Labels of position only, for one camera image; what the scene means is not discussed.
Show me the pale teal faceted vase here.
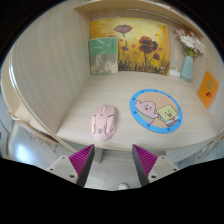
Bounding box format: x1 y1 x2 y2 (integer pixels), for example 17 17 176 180
179 54 195 83

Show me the green and beige book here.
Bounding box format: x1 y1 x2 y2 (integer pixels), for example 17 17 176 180
88 36 120 76

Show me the pink computer mouse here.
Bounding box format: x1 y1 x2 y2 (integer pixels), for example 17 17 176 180
90 104 118 142

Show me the pink and white flower bouquet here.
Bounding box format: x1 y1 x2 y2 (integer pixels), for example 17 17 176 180
174 27 207 59

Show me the yellow poppy flower painting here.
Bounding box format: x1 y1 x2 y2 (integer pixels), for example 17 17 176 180
89 17 171 76

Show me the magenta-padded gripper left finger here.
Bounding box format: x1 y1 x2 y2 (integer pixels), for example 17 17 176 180
45 143 96 188

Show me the white power strip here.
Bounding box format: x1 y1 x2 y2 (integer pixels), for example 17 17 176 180
168 64 182 78

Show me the wooden shelf with decorations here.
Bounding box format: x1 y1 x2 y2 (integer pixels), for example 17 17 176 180
73 0 205 38

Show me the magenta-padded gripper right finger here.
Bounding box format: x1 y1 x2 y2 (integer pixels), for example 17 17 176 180
131 143 181 187

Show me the orange booklet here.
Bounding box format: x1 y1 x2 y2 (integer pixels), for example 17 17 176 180
196 70 220 110

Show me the white light bar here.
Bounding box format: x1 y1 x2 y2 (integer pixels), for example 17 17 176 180
125 7 184 27

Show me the round cartoon mouse pad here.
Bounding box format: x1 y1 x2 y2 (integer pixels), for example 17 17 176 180
129 88 184 135

